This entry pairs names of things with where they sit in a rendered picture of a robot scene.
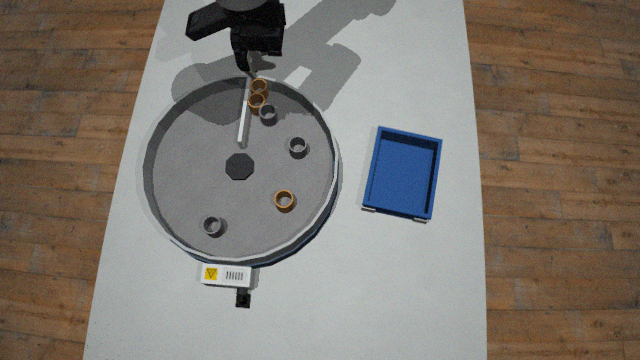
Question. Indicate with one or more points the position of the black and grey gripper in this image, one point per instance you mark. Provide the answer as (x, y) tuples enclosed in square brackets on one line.
[(267, 24)]

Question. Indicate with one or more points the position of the grey metal sleeve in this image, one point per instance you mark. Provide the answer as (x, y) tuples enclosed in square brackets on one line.
[(268, 108), (210, 219)]

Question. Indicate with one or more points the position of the bronze bushing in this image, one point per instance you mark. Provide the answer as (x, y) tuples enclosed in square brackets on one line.
[(253, 99), (259, 84), (284, 193)]

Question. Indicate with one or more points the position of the grey metal bushing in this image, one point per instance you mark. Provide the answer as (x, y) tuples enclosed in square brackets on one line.
[(297, 140)]

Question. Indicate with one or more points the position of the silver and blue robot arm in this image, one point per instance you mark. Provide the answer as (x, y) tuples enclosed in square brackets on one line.
[(213, 18)]

